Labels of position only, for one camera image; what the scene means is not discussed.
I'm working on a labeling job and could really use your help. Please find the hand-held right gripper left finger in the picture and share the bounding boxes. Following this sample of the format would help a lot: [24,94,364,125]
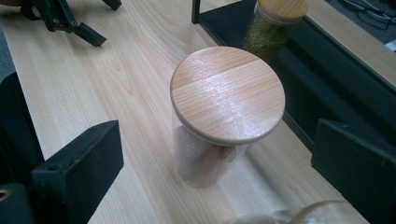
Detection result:
[31,119,124,224]

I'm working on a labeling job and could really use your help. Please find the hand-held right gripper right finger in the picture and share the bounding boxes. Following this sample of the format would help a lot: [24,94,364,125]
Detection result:
[311,119,396,224]

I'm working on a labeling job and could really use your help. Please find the tall glass jar brown contents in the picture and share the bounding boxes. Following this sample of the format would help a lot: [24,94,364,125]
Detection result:
[230,200,368,224]

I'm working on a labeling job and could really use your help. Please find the black two-tier metal rack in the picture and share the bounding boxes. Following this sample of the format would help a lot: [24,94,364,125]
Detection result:
[191,0,396,153]

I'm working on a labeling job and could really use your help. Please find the tall glass jar pink contents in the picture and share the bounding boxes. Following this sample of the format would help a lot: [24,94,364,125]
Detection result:
[169,46,287,189]

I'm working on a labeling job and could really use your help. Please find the short glass jar green contents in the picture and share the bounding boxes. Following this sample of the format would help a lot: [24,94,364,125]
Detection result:
[242,0,309,63]

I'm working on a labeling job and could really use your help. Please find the thin black floor cables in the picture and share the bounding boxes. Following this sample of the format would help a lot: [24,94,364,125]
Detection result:
[339,0,396,32]

